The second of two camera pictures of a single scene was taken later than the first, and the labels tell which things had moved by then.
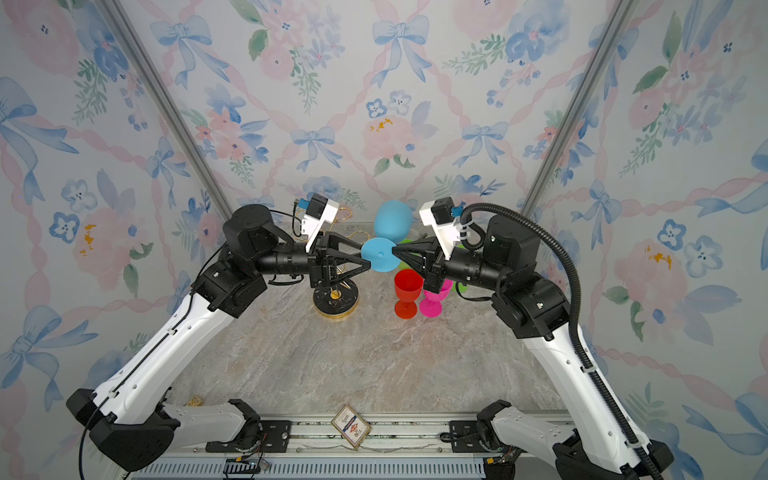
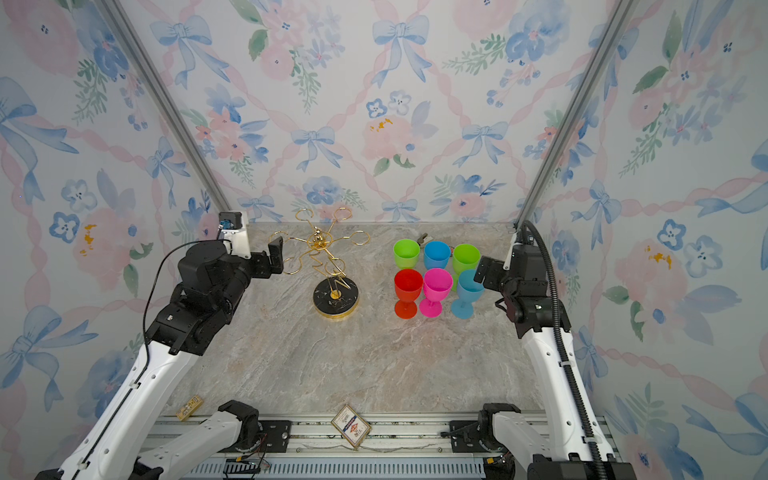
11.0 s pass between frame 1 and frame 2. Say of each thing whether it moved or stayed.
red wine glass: stayed
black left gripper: moved
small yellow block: stayed
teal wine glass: moved
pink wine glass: stayed
